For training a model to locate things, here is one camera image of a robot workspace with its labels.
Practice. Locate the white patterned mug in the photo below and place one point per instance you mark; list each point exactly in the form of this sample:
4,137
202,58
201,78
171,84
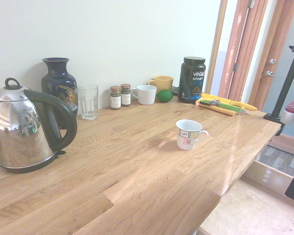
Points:
186,137

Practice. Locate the open wooden drawer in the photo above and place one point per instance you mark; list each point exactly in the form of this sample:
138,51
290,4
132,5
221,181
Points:
272,175

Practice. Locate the yellow mug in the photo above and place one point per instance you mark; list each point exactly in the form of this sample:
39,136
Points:
164,82

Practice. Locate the plain white mug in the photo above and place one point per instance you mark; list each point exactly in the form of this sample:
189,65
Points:
147,95

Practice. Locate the black stand table clamp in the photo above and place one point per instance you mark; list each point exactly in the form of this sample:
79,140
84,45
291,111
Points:
275,117

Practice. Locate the yellow dish cloth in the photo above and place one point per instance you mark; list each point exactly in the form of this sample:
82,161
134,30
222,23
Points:
223,110

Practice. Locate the silver deadbolt lock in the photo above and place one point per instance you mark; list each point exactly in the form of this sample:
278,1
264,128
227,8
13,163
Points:
273,61

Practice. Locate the metal door hinge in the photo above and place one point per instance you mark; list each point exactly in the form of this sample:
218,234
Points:
251,3
236,67

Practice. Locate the black protein powder tub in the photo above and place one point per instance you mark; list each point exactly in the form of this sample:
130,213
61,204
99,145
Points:
191,80

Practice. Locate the light wooden door jamb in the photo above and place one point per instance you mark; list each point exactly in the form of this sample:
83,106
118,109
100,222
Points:
216,49

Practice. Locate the orange wooden door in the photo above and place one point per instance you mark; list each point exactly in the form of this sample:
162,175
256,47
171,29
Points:
242,36

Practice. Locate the green lime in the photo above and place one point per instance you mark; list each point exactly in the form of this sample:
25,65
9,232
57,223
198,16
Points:
164,96

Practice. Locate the spice jar copper lid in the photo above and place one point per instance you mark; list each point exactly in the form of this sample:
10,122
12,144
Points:
115,99
125,96

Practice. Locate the clear drinking glass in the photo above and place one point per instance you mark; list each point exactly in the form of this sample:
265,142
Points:
88,102

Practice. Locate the dark blue painted vase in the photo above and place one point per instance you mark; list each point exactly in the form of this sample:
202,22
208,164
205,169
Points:
58,83

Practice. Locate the stainless steel electric kettle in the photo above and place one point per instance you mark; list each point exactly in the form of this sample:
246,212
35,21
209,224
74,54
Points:
14,127

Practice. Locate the black camera stand pole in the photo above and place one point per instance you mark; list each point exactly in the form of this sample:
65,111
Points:
287,78

